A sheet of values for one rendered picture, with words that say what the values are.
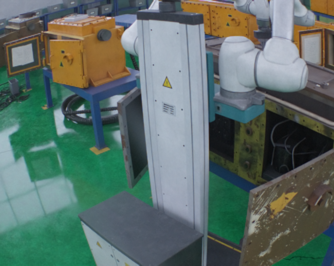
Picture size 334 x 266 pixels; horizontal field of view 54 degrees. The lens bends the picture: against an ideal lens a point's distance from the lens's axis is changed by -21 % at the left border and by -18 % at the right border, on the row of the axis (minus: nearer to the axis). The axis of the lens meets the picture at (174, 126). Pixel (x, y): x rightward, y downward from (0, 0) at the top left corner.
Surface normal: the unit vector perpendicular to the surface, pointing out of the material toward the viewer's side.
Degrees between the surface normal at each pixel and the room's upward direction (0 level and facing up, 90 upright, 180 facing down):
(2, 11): 90
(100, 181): 0
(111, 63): 90
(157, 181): 90
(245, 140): 90
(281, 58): 65
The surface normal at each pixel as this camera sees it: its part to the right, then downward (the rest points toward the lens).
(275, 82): -0.44, 0.66
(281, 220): 0.45, 0.37
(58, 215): -0.05, -0.90
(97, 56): 0.64, 0.31
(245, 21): -0.77, 0.32
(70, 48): -0.59, 0.38
